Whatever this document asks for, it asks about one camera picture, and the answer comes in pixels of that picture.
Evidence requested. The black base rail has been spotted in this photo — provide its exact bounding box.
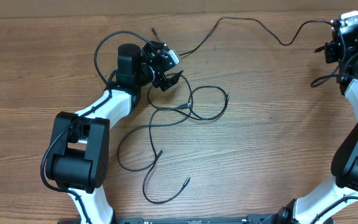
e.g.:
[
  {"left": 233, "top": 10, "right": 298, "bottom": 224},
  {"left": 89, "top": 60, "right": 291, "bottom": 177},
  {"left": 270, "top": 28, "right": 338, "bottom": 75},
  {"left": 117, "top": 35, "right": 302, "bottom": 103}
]
[{"left": 111, "top": 214, "right": 282, "bottom": 224}]

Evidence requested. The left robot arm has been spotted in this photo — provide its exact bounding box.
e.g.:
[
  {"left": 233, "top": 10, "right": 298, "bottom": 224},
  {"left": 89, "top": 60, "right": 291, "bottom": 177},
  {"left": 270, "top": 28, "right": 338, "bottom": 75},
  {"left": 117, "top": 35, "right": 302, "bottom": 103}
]
[{"left": 40, "top": 41, "right": 181, "bottom": 223}]

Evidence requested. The thin black USB cable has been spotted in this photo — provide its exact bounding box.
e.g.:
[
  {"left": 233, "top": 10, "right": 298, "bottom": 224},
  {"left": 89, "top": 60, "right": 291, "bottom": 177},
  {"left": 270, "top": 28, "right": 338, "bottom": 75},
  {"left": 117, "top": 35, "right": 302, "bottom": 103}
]
[{"left": 117, "top": 85, "right": 193, "bottom": 172}]

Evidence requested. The thick black USB-A cable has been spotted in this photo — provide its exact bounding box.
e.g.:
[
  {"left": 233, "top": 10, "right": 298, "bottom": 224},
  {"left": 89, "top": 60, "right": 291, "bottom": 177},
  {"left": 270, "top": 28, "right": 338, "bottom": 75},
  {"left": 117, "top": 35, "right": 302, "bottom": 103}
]
[{"left": 150, "top": 16, "right": 335, "bottom": 57}]

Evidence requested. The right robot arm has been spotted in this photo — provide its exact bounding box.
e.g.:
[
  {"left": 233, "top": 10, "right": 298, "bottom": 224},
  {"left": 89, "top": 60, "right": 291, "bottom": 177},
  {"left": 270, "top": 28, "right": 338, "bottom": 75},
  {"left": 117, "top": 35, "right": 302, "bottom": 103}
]
[{"left": 264, "top": 19, "right": 358, "bottom": 223}]

